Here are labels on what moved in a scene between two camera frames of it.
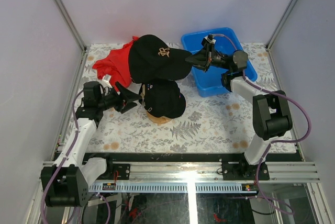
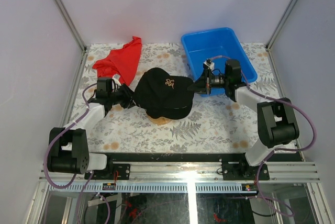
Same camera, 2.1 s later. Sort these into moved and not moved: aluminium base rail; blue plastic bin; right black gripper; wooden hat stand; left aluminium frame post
Moved: right black gripper
Not moved: left aluminium frame post; aluminium base rail; blue plastic bin; wooden hat stand
